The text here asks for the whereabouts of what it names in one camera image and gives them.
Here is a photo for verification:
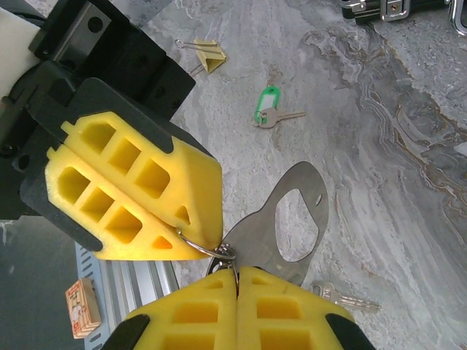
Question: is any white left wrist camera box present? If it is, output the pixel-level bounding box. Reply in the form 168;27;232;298
0;7;47;98

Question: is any silver key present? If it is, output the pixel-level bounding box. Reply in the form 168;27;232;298
309;280;382;314

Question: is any small wooden labelled block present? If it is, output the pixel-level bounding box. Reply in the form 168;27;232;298
64;277;102;340

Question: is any yellow binder clip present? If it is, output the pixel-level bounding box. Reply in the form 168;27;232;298
174;38;228;77

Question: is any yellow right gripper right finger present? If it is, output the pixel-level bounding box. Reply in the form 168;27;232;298
236;265;377;350

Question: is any grey slotted cable duct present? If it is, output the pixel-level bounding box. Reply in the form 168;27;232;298
74;242;128;350

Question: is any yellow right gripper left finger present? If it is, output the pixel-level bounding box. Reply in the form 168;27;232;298
104;268;239;350

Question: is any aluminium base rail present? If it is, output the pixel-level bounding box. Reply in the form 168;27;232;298
104;260;183;322

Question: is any black hard case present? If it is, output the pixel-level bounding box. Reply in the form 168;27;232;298
339;0;467;37

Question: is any green tagged key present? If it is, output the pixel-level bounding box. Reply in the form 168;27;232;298
250;85;307;129

